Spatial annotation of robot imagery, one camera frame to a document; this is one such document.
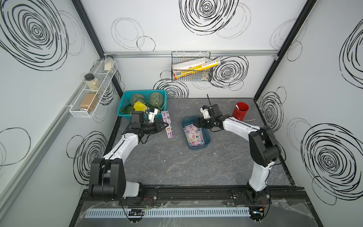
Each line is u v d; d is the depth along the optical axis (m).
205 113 0.87
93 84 0.71
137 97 1.06
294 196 0.76
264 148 0.50
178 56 0.93
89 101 0.67
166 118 0.83
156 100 1.06
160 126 0.77
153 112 0.78
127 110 1.02
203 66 0.84
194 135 0.96
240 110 1.00
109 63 0.87
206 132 0.98
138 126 0.67
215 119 0.74
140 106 1.02
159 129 0.74
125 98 1.11
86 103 0.66
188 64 0.87
